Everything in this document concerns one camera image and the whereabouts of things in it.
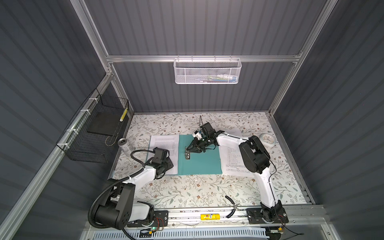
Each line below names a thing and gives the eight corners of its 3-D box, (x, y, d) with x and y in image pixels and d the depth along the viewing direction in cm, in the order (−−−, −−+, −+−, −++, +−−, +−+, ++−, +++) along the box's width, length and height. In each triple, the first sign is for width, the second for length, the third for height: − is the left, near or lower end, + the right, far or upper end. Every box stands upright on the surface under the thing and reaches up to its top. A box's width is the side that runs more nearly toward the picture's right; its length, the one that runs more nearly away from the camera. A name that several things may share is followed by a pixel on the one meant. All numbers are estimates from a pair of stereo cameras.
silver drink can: (128, 159, 97) (119, 147, 85) (126, 152, 100) (117, 139, 89) (135, 156, 98) (127, 144, 87) (132, 149, 102) (124, 136, 90)
